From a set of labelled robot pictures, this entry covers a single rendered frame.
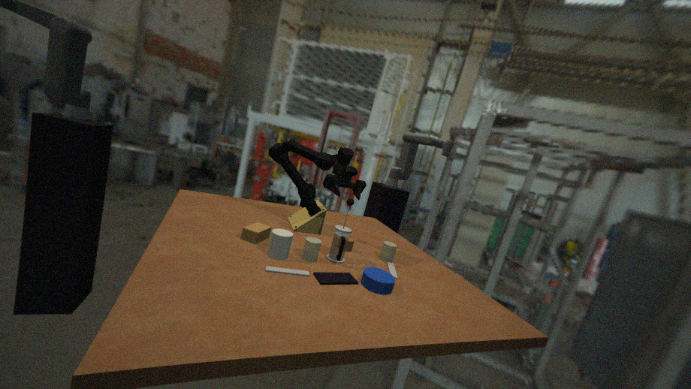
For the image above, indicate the blue short cylinder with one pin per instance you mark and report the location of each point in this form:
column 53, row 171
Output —
column 377, row 280

